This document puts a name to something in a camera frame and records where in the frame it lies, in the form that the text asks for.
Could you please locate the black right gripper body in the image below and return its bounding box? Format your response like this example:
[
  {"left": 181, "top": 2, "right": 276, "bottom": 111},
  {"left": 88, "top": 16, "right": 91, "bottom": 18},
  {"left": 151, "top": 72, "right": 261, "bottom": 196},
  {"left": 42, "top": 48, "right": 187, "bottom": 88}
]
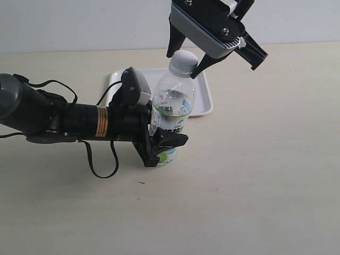
[{"left": 228, "top": 31, "right": 267, "bottom": 70}]

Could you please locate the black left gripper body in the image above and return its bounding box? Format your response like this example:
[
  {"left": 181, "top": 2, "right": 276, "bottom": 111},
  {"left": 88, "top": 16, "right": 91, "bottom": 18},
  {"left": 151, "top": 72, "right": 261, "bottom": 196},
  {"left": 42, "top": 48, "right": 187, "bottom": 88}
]
[{"left": 110, "top": 90, "right": 159, "bottom": 167}]

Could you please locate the white bottle cap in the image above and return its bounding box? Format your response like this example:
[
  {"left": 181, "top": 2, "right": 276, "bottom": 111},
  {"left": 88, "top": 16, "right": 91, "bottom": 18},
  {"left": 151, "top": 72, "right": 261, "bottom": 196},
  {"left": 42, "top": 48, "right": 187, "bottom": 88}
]
[{"left": 168, "top": 50, "right": 198, "bottom": 78}]

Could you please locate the clear plastic drink bottle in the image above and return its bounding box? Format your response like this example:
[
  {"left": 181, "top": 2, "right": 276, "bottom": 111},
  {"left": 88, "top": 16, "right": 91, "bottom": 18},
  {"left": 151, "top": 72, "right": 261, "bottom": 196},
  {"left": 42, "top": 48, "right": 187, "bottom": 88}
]
[{"left": 148, "top": 66, "right": 196, "bottom": 167}]

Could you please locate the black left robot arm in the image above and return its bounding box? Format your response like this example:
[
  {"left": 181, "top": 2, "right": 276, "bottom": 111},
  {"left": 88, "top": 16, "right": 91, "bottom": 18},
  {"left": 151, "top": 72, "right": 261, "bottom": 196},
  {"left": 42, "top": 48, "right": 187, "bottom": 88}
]
[{"left": 1, "top": 67, "right": 188, "bottom": 167}]

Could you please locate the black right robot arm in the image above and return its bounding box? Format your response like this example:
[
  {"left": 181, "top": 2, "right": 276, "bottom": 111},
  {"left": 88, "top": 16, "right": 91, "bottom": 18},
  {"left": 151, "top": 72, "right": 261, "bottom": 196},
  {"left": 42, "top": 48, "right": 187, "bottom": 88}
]
[{"left": 166, "top": 0, "right": 268, "bottom": 79}]

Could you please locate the white plastic tray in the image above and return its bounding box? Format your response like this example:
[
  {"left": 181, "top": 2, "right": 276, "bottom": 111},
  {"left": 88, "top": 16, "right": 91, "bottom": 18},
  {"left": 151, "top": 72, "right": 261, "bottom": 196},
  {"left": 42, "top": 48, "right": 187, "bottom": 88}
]
[{"left": 105, "top": 68, "right": 213, "bottom": 117}]

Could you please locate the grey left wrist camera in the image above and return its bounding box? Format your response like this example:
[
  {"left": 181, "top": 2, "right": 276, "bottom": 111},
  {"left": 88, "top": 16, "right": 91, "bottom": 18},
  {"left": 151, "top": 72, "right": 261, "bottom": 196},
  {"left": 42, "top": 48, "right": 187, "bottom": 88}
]
[{"left": 121, "top": 67, "right": 151, "bottom": 106}]

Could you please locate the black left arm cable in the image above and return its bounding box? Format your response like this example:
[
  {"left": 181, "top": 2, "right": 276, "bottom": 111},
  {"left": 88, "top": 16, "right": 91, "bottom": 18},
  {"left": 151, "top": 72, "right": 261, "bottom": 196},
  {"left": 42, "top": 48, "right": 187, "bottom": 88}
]
[{"left": 79, "top": 139, "right": 120, "bottom": 179}]

